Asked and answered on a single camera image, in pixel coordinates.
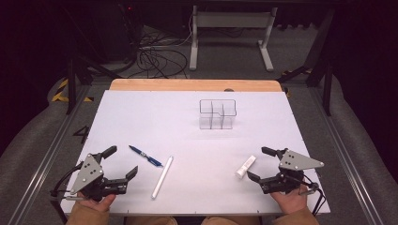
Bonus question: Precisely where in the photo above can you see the person's right leg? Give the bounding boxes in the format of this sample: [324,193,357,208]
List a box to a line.
[201,216,263,225]

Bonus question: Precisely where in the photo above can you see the person's right hand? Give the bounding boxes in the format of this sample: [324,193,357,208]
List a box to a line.
[269,184,310,216]

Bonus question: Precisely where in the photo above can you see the person's left leg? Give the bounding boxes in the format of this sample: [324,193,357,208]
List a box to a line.
[124,216,178,225]

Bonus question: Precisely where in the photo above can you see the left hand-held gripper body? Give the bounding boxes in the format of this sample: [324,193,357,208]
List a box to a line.
[69,153,130,203]

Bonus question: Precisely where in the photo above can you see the tangle of black floor cables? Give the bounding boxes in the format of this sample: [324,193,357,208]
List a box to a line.
[123,8,196,80]

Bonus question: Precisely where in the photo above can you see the clear plastic organizer box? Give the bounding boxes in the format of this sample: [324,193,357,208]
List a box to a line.
[198,98,237,131]

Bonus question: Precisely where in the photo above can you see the yellow black hazard tape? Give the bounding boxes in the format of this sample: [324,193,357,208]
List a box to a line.
[51,78,95,103]

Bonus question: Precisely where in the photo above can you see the white tube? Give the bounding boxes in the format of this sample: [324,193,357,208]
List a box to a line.
[235,155,257,180]

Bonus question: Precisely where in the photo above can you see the white metal desk frame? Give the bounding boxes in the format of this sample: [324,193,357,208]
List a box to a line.
[189,5,279,73]

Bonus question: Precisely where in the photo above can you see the person's left hand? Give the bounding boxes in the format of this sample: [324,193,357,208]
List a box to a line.
[76,193,117,214]

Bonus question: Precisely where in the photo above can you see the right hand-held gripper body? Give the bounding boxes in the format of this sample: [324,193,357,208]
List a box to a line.
[259,149,326,195]

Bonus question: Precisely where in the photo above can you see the white pen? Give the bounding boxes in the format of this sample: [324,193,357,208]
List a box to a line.
[150,155,175,201]

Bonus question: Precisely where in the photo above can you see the right hand-held gripper black cable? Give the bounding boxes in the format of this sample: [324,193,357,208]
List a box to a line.
[298,173,327,218]

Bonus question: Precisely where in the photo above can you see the person's leg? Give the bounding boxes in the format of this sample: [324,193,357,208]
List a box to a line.
[124,216,178,225]
[201,216,263,225]

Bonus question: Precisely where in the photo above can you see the black box with red light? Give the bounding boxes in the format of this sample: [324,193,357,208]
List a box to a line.
[90,0,144,62]

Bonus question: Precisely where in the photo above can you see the black metal stand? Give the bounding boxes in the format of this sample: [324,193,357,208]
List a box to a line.
[65,54,124,116]
[276,8,336,117]

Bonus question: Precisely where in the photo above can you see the aluminium floor rail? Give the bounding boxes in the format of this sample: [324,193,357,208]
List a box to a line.
[307,86,387,225]
[7,83,92,225]

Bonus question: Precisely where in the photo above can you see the blue pen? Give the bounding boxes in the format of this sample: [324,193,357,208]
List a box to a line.
[128,144,164,169]

